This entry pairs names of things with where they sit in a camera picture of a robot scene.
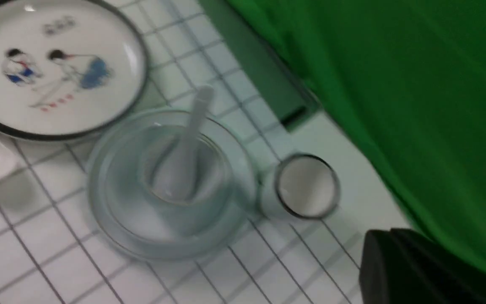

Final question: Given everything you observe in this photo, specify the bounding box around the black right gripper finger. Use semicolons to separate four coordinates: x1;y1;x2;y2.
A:
359;228;486;304

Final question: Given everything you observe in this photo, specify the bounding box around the pale blue cup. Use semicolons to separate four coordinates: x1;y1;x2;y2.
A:
138;132;232;206

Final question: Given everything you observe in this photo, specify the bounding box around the plain white spoon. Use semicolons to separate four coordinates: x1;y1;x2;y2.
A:
152;85;215;203

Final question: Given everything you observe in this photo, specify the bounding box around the pale blue bowl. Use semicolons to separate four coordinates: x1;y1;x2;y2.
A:
105;126;232;242

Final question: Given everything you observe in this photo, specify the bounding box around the white black-rimmed cup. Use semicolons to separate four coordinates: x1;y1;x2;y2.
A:
259;153;341;222

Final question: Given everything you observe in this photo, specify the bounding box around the green backdrop cloth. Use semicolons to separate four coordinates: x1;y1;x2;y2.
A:
201;0;486;274

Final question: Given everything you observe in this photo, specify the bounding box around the pale blue plate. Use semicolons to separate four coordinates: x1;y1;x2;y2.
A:
86;109;258;261

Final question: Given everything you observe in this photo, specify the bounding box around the white grid tablecloth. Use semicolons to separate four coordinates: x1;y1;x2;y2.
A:
0;0;364;304

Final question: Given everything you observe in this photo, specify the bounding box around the black-rimmed cartoon plate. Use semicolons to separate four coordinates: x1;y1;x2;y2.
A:
0;0;150;142

